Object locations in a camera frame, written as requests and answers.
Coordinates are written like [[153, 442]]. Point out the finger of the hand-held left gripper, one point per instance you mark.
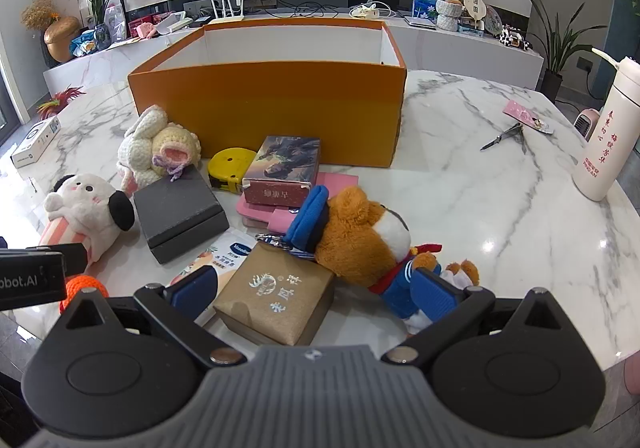
[[75, 258]]

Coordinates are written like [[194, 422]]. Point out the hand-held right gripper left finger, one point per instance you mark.
[[192, 285]]

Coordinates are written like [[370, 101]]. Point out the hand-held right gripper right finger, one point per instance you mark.
[[435, 293]]

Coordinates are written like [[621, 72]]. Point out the orange crocheted ball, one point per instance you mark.
[[75, 289]]

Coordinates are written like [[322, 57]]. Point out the brown paper box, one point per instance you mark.
[[270, 293]]

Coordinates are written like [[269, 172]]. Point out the pink plastic organizer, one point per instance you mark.
[[260, 217]]

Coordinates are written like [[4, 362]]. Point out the yellow tape measure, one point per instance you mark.
[[225, 168]]

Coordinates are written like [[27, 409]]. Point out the orange cardboard box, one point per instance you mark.
[[270, 113]]

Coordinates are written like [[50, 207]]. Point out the white lotion packet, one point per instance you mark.
[[230, 250]]

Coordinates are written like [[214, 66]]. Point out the white plush dog black ears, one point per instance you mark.
[[85, 203]]

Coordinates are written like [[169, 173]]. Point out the dark grey box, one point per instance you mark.
[[175, 213]]

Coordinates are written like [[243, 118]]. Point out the brown plush bear blue hat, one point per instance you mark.
[[350, 238]]

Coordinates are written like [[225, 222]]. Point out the white device box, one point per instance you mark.
[[35, 140]]

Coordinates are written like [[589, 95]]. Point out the white crocheted doll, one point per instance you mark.
[[150, 148]]

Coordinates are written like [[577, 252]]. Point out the illustrated card box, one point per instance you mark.
[[280, 163]]

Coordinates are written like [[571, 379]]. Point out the red feather plant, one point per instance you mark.
[[60, 98]]

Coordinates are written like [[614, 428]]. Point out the pink card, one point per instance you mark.
[[520, 112]]

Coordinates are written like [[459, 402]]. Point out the blue snack bag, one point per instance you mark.
[[82, 43]]

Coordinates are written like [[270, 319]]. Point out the golden vase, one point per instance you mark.
[[62, 38]]

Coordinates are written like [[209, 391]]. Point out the loose papers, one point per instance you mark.
[[125, 42]]

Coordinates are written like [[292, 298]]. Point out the white thermos bottle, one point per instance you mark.
[[605, 148]]

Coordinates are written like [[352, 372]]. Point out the glass vase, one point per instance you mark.
[[101, 35]]

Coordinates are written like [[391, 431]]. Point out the pink mini heater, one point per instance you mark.
[[587, 123]]

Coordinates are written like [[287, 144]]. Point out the pink cloth item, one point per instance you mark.
[[146, 30]]

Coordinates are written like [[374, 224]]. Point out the clear plastic bag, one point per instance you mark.
[[114, 20]]

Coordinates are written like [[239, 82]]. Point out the white marble TV cabinet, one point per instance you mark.
[[450, 50]]

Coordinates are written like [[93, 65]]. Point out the red gift box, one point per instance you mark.
[[135, 20]]

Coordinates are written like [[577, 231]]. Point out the dried flower bunch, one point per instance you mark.
[[40, 10]]

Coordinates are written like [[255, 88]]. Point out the white rectangular box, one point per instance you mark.
[[172, 23]]

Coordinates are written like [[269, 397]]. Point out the cow figurines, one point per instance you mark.
[[512, 38]]

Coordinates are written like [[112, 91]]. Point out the white router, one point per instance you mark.
[[227, 19]]

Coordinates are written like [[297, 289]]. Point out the grey laptop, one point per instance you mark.
[[420, 23]]

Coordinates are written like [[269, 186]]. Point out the decorative plate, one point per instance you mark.
[[492, 20]]

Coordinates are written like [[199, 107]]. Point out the potted floor plant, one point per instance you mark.
[[560, 43]]

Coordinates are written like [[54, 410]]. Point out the round hand fan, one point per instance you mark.
[[474, 7]]

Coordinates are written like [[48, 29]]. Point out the white device with tubes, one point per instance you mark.
[[367, 12]]

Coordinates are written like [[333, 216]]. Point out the wall outlet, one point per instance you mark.
[[585, 63]]

